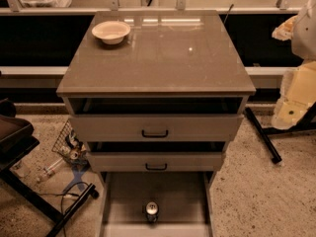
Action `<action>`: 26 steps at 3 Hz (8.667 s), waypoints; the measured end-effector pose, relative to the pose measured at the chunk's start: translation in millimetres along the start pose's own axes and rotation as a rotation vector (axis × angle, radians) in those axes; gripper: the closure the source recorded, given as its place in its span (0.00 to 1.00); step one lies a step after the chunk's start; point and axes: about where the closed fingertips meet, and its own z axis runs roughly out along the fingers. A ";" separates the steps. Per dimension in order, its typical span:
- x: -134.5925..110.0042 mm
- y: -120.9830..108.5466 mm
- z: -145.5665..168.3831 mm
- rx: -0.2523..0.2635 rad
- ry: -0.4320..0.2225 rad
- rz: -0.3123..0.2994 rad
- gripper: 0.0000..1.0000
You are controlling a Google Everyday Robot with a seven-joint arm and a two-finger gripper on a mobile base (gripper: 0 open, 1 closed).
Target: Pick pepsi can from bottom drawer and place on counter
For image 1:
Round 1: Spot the clear plastic bottle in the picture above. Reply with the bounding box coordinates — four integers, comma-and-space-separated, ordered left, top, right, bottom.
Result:
37, 158, 64, 183

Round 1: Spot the grey drawer cabinet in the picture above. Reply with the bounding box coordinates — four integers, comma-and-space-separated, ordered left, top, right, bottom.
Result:
55, 9, 257, 183

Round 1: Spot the grey drawer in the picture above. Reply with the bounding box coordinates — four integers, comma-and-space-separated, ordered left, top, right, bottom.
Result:
96, 172, 215, 237
87, 152, 225, 172
69, 115, 243, 142

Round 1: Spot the blue tape cross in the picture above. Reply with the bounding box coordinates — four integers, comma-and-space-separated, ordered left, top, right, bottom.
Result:
62, 165, 90, 194

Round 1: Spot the black table frame left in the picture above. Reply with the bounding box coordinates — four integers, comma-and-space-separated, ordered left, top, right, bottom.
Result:
0, 99, 99, 237

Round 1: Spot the white paper bowl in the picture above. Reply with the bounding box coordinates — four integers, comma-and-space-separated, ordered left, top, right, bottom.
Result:
92, 21, 130, 44

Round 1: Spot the black table leg right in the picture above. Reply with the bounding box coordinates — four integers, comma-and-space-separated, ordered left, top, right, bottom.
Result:
245, 103, 316, 164

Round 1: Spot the black cable on floor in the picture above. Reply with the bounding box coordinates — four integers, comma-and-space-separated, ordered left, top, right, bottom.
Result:
36, 181, 91, 237

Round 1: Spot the pepsi can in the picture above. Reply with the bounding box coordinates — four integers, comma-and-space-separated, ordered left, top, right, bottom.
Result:
145, 201, 159, 223

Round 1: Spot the top grey drawer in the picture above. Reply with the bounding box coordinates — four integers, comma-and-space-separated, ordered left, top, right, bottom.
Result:
69, 115, 243, 142

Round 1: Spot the wire basket with items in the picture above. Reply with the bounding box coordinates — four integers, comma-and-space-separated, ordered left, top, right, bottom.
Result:
52, 120, 88, 166

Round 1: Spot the middle grey drawer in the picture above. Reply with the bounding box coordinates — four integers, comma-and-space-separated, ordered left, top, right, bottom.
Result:
87, 152, 225, 172

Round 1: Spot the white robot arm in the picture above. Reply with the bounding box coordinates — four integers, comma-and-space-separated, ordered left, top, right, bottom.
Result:
272, 0, 316, 129

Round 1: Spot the bottom grey drawer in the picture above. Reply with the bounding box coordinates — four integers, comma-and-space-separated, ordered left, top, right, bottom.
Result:
96, 172, 215, 237

